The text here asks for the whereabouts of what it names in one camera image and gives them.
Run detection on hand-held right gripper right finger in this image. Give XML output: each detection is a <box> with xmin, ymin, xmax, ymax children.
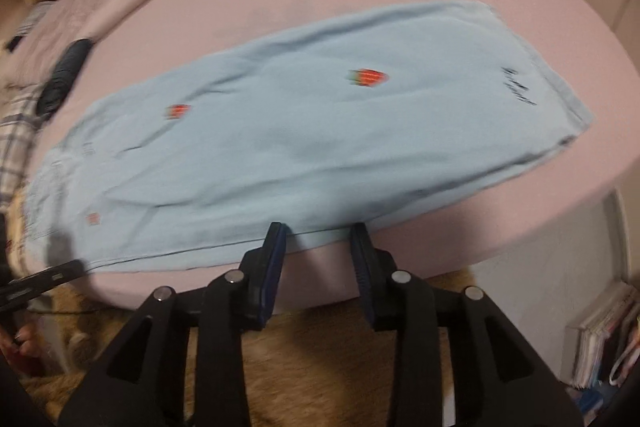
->
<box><xmin>350</xmin><ymin>223</ymin><xmax>586</xmax><ymax>427</ymax></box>

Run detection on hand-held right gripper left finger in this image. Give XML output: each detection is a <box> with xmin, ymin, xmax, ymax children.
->
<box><xmin>57</xmin><ymin>222</ymin><xmax>288</xmax><ymax>427</ymax></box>

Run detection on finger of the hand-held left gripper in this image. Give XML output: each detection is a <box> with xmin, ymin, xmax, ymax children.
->
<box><xmin>0</xmin><ymin>259</ymin><xmax>85</xmax><ymax>310</ymax></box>

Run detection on light blue denim pants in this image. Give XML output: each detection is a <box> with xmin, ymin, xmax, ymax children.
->
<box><xmin>25</xmin><ymin>0</ymin><xmax>596</xmax><ymax>273</ymax></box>

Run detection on person's left hand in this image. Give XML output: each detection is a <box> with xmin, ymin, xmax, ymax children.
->
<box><xmin>0</xmin><ymin>324</ymin><xmax>43</xmax><ymax>360</ymax></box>

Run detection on brown shaggy rug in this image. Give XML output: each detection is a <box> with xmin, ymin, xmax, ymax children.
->
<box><xmin>20</xmin><ymin>267</ymin><xmax>478</xmax><ymax>427</ymax></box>

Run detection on plaid cloth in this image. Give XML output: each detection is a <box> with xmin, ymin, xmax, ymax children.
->
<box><xmin>0</xmin><ymin>82</ymin><xmax>51</xmax><ymax>205</ymax></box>

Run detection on dark folded umbrella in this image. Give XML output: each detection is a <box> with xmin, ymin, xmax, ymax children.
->
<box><xmin>39</xmin><ymin>38</ymin><xmax>97</xmax><ymax>116</ymax></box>

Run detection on stack of books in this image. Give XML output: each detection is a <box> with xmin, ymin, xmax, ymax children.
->
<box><xmin>564</xmin><ymin>279</ymin><xmax>640</xmax><ymax>394</ymax></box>

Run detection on striped pillow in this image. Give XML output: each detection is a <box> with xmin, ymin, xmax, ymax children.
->
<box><xmin>5</xmin><ymin>1</ymin><xmax>57</xmax><ymax>52</ymax></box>

